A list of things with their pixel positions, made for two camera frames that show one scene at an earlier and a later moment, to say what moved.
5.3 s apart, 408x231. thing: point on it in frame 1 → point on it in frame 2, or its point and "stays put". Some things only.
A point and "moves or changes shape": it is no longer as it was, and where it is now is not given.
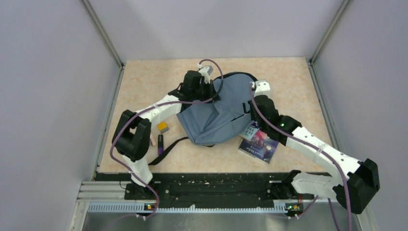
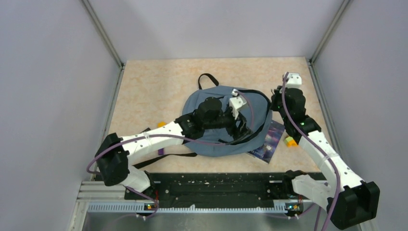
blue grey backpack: [214, 121] moves or changes shape
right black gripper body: [262, 125] → [276, 104]
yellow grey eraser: [162, 127] stays put
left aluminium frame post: [98, 23] stays put
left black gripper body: [203, 91] → [225, 120]
